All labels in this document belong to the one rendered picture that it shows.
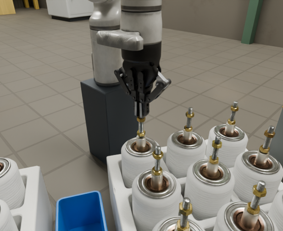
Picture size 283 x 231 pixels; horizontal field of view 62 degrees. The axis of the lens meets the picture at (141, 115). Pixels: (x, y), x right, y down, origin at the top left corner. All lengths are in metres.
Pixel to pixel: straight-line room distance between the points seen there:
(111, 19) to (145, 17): 0.31
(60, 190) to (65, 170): 0.09
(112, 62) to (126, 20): 0.32
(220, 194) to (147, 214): 0.14
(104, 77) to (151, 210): 0.44
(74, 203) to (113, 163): 0.14
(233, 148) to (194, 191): 0.17
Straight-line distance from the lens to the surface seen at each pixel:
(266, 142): 0.54
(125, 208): 0.53
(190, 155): 0.56
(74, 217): 0.70
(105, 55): 0.72
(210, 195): 0.49
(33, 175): 0.65
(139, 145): 0.54
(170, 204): 0.45
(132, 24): 0.41
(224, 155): 0.63
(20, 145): 1.10
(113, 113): 0.76
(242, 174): 0.55
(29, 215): 0.56
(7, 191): 0.57
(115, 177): 0.59
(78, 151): 0.98
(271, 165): 0.58
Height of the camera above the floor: 0.59
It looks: 30 degrees down
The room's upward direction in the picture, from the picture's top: straight up
